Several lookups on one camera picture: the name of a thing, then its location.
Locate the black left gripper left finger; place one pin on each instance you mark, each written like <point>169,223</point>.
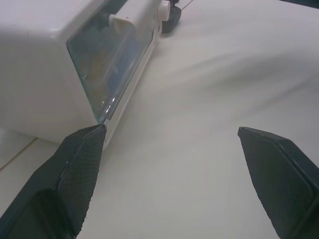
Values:
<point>62,184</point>

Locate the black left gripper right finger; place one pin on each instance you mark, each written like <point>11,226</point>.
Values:
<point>279,179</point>

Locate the white toaster oven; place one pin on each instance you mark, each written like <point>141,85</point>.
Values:
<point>35,74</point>

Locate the glass toaster oven door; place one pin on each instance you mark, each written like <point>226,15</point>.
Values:
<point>109,64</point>

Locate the white oven control knob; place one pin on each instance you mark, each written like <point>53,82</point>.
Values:
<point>165,10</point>

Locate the black rounded object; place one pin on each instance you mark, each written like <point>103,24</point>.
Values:
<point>172,18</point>

